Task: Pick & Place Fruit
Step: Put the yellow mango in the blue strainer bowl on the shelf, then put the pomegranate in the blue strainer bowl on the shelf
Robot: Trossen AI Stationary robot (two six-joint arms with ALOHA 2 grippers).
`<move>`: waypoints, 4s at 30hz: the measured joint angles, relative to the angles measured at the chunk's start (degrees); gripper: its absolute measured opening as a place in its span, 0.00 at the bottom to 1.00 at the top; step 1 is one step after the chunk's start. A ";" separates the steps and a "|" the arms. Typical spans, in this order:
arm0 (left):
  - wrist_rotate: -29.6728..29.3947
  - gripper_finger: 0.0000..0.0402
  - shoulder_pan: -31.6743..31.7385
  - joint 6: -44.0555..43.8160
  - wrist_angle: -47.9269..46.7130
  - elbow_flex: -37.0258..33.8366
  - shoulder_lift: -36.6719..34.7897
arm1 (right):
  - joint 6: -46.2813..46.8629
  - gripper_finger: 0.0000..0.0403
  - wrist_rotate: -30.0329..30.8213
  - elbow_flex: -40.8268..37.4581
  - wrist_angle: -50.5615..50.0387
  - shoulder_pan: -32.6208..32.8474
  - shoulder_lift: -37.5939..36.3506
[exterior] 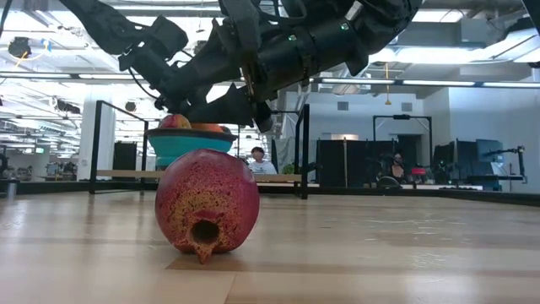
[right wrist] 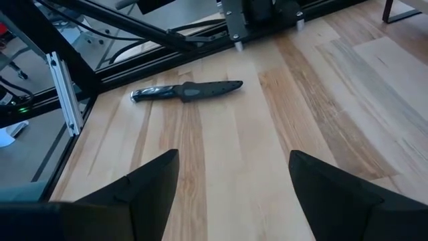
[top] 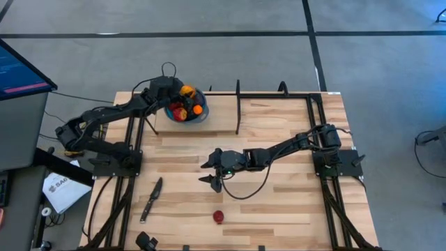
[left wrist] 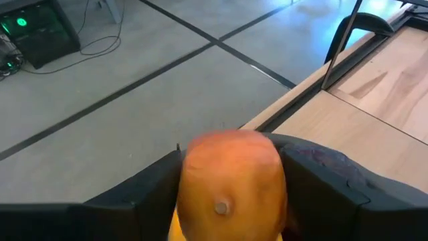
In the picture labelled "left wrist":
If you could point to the small black device green lights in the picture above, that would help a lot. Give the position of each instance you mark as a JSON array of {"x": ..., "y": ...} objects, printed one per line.
[{"x": 10, "y": 60}]

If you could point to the grey metal furniture leg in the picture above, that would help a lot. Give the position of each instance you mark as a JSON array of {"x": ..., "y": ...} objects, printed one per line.
[{"x": 112, "y": 11}]

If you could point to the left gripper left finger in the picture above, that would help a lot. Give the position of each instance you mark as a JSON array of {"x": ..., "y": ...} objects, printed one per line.
[{"x": 100, "y": 221}]

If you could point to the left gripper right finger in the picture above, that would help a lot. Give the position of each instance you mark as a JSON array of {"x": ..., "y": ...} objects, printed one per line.
[{"x": 351, "y": 221}]

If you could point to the raised light wooden platform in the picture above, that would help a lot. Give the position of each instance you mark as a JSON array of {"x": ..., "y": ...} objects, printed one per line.
[{"x": 334, "y": 127}]

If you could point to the black upright metal post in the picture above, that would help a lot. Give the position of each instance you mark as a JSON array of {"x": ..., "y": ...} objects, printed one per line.
[{"x": 342, "y": 43}]

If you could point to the orange yellow mango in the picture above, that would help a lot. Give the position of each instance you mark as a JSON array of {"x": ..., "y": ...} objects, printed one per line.
[{"x": 230, "y": 180}]

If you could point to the large black curved bracket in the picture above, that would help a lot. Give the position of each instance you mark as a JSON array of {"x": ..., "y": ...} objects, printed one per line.
[{"x": 364, "y": 18}]

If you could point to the black computer tower green light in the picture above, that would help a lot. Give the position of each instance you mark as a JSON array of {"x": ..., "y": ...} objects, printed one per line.
[{"x": 43, "y": 37}]

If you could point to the black metal table frame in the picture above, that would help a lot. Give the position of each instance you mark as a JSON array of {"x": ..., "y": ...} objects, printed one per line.
[{"x": 361, "y": 57}]

